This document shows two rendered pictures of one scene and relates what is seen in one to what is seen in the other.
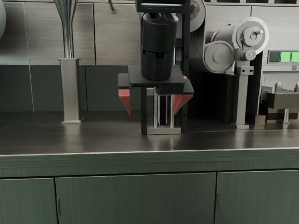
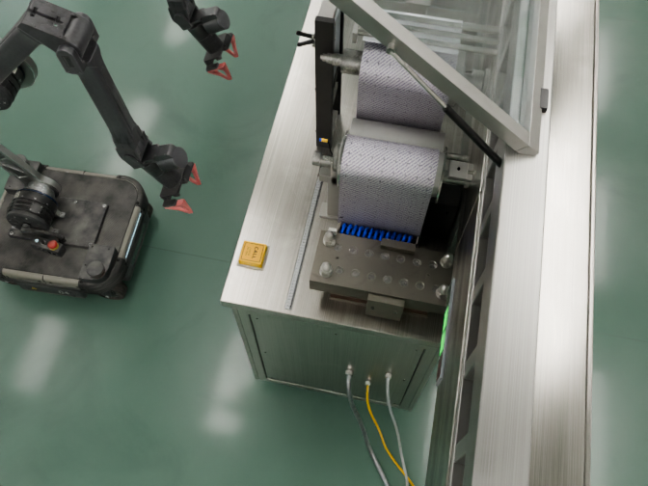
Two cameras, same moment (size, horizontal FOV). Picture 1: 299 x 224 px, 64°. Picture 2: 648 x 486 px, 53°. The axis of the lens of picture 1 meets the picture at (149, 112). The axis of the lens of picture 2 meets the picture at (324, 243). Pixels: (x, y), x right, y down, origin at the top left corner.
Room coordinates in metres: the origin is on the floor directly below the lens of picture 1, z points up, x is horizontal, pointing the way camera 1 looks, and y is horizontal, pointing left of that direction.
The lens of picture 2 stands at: (1.19, -1.34, 2.65)
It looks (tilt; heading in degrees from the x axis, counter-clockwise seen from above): 63 degrees down; 106
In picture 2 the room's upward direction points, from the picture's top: straight up
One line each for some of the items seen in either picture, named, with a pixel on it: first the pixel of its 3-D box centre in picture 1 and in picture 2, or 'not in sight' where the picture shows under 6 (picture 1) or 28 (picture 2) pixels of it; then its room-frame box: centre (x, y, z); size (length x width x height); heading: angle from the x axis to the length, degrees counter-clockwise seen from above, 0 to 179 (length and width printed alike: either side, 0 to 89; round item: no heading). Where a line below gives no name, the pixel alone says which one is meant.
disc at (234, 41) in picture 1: (250, 36); (343, 158); (0.97, -0.39, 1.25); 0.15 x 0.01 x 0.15; 94
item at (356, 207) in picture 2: (248, 71); (381, 212); (1.10, -0.44, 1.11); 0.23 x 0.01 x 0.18; 4
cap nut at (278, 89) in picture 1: (278, 87); (329, 236); (0.98, -0.52, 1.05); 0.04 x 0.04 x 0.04
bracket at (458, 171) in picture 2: not in sight; (460, 171); (1.27, -0.37, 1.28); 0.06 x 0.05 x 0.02; 4
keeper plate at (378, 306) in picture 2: not in sight; (384, 308); (1.17, -0.65, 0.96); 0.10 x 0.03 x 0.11; 4
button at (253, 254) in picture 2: not in sight; (253, 254); (0.75, -0.57, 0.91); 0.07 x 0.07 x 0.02; 4
